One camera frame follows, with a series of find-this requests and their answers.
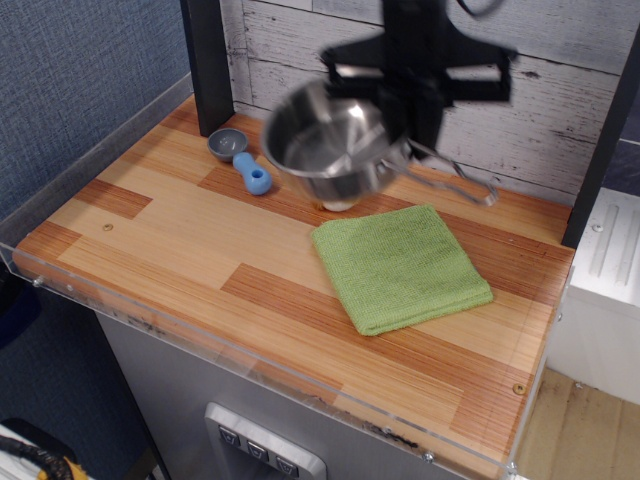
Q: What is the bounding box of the dark left vertical post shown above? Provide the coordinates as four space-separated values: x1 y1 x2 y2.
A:
180 0 235 137

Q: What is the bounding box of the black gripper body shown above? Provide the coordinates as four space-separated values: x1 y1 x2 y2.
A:
321 1 518 159

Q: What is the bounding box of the blue and grey scoop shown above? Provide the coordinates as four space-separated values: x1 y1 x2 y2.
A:
207 128 272 196

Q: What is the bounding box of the green folded towel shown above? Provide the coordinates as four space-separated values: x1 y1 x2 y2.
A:
312 205 493 336

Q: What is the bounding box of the grey cabinet front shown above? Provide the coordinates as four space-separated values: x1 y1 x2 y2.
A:
94 309 471 480

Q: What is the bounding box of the dark vertical post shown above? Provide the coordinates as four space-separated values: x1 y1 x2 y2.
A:
561 32 639 248
180 0 235 137

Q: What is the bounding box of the white aluminium side block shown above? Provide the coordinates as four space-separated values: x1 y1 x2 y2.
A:
547 188 639 404

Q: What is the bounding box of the silver dispenser panel with buttons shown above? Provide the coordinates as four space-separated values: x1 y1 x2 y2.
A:
204 402 328 479

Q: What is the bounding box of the white brown plush dog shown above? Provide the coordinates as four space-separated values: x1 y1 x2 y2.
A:
311 200 358 212

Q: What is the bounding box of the clear acrylic table guard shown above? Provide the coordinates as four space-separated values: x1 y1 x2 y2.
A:
2 235 572 479

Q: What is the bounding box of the dark right vertical post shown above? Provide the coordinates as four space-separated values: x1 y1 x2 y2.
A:
561 32 639 248

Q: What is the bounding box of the stainless steel pot with handle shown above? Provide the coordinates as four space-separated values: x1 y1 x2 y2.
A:
261 79 498 206

